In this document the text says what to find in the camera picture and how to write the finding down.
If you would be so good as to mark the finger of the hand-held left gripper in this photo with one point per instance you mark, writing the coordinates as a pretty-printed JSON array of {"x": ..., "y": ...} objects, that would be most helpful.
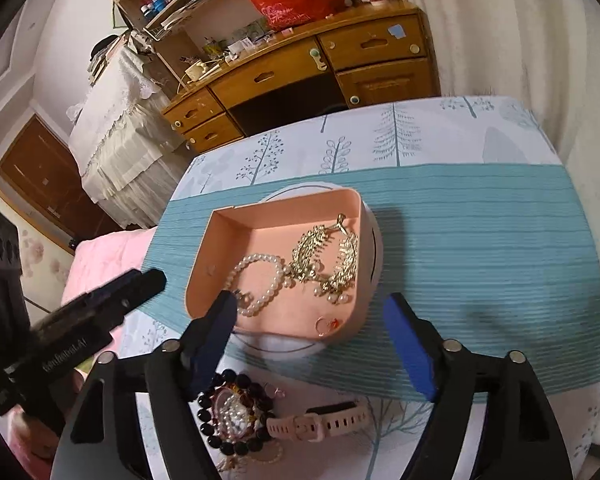
[{"x": 130, "y": 287}]

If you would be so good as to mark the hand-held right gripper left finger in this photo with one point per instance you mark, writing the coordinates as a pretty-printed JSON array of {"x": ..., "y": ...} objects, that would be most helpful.
[{"x": 209, "y": 345}]

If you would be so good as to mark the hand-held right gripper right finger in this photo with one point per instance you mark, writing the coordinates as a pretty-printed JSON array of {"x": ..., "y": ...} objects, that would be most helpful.
[{"x": 411, "y": 352}]

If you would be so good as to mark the pink jewelry box tray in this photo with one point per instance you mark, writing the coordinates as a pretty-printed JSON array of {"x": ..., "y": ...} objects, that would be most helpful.
[{"x": 275, "y": 290}]

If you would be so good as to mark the white round jewelry box base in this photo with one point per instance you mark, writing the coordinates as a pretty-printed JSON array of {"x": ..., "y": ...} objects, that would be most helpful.
[{"x": 375, "y": 260}]

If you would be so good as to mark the person's left hand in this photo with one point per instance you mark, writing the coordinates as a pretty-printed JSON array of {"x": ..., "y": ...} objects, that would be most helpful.
[{"x": 32, "y": 442}]

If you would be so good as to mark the pink blanket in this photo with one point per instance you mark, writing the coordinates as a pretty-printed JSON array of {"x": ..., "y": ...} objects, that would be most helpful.
[{"x": 105, "y": 265}]

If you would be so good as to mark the oval rhinestone brooch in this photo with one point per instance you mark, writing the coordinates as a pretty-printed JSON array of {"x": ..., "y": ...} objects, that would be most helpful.
[{"x": 235, "y": 412}]

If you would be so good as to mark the tiny pink earring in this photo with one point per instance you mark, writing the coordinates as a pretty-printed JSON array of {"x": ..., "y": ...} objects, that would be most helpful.
[{"x": 276, "y": 391}]

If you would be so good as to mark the gold ornate earrings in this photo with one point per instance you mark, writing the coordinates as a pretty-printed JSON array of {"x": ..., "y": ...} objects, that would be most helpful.
[{"x": 325, "y": 260}]

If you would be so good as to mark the brown wooden door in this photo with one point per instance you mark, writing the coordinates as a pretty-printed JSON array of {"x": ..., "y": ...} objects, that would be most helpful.
[{"x": 40, "y": 180}]

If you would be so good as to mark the white lace cover cloth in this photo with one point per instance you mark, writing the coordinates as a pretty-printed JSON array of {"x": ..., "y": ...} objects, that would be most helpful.
[{"x": 115, "y": 140}]

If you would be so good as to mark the wooden desk with drawers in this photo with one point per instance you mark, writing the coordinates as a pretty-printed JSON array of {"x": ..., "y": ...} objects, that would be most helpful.
[{"x": 280, "y": 77}]

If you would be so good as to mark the white curtain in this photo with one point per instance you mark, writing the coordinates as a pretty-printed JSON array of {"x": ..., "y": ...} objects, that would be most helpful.
[{"x": 505, "y": 25}]

